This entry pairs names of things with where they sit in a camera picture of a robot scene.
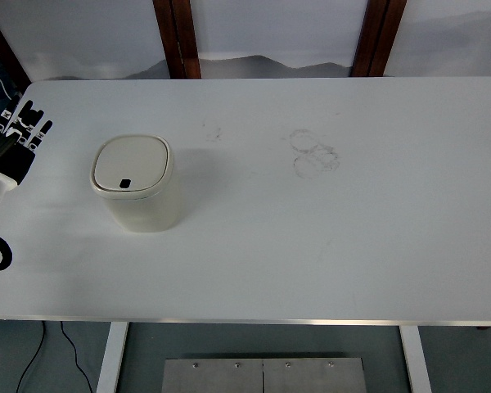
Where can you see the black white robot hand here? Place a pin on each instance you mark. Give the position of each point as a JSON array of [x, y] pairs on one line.
[[19, 139]]

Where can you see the cream lidded trash can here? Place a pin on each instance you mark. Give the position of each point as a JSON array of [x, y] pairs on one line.
[[134, 175]]

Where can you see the left white table leg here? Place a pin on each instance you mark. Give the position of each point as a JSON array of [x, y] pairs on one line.
[[112, 358]]

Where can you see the white table leg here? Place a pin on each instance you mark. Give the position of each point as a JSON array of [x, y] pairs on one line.
[[415, 359], [112, 358]]

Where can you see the right white table leg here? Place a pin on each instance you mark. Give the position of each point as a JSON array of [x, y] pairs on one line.
[[415, 359]]

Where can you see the dark wooden frame far left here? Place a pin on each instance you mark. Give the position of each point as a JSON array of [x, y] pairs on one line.
[[13, 65]]

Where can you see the left brown wooden frame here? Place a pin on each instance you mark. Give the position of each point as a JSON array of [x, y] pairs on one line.
[[177, 32]]

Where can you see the brown wooden frame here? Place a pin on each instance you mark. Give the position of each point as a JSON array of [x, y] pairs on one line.
[[380, 26], [177, 32]]

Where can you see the right brown wooden frame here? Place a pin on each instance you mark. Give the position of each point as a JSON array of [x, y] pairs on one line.
[[380, 26]]

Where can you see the metal base plate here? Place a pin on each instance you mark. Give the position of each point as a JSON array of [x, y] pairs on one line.
[[264, 375]]

